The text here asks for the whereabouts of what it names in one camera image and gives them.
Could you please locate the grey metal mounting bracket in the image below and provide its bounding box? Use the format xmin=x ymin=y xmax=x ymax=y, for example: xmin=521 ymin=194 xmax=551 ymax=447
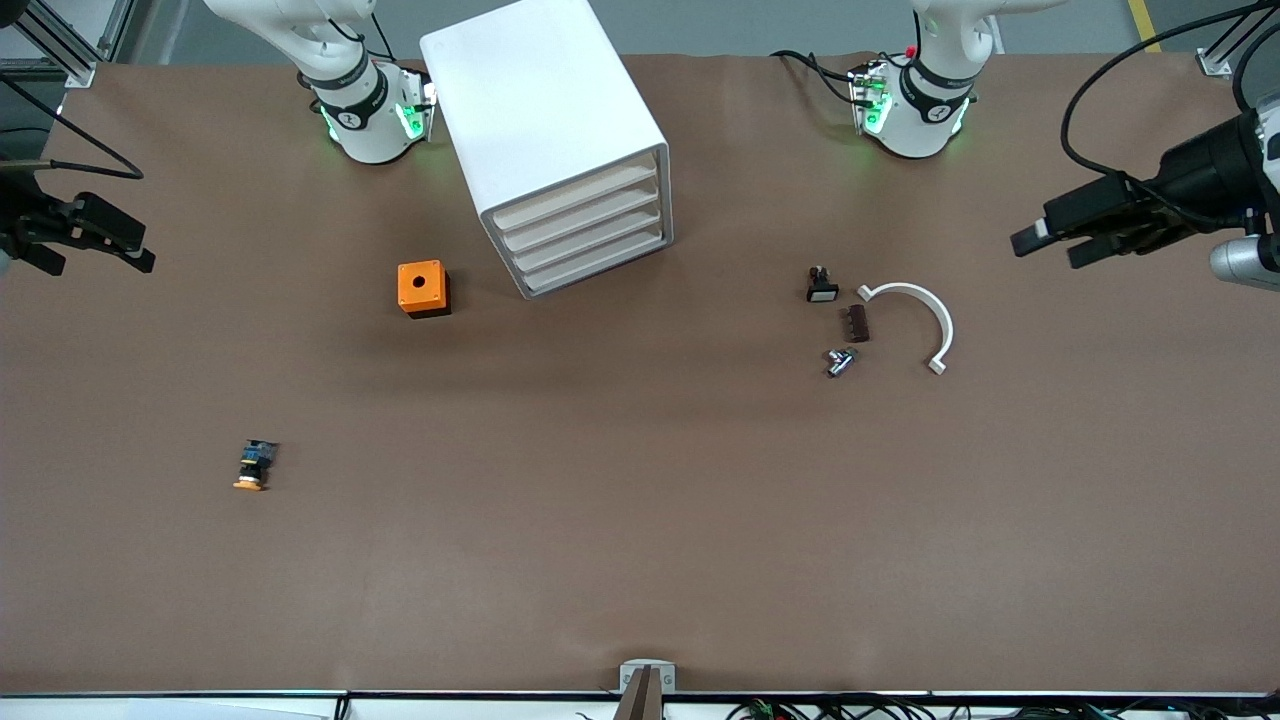
xmin=619 ymin=659 xmax=677 ymax=694

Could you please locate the brown table cover sheet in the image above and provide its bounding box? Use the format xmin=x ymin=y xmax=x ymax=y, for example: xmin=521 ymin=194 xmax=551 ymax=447
xmin=0 ymin=50 xmax=1280 ymax=696

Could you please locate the white curved plastic bracket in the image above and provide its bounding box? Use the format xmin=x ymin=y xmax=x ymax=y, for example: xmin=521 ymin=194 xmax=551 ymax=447
xmin=857 ymin=282 xmax=955 ymax=377

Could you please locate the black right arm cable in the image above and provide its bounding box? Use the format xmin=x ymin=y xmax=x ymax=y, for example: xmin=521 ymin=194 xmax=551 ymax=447
xmin=0 ymin=75 xmax=146 ymax=181

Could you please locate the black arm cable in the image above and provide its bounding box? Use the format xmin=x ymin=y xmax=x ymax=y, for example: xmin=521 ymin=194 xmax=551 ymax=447
xmin=0 ymin=75 xmax=146 ymax=181
xmin=1060 ymin=0 xmax=1280 ymax=226

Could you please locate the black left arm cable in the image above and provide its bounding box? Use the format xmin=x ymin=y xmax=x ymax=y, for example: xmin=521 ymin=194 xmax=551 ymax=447
xmin=1060 ymin=0 xmax=1280 ymax=226

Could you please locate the orange button enclosure box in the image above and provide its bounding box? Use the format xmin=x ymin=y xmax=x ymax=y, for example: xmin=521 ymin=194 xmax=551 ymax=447
xmin=397 ymin=260 xmax=452 ymax=319

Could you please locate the orange capped push button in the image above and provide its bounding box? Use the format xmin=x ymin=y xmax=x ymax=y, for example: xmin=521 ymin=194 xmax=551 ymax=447
xmin=232 ymin=439 xmax=280 ymax=493

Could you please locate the white drawer cabinet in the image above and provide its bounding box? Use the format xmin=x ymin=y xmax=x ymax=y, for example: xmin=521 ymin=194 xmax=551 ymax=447
xmin=420 ymin=0 xmax=674 ymax=301

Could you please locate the aluminium frame post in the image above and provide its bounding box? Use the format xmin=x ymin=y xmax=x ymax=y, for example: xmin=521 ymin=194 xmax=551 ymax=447
xmin=1195 ymin=0 xmax=1280 ymax=79
xmin=0 ymin=0 xmax=136 ymax=89

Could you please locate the black base cable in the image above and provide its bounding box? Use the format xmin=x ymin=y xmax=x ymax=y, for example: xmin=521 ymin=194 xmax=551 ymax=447
xmin=770 ymin=48 xmax=863 ymax=104

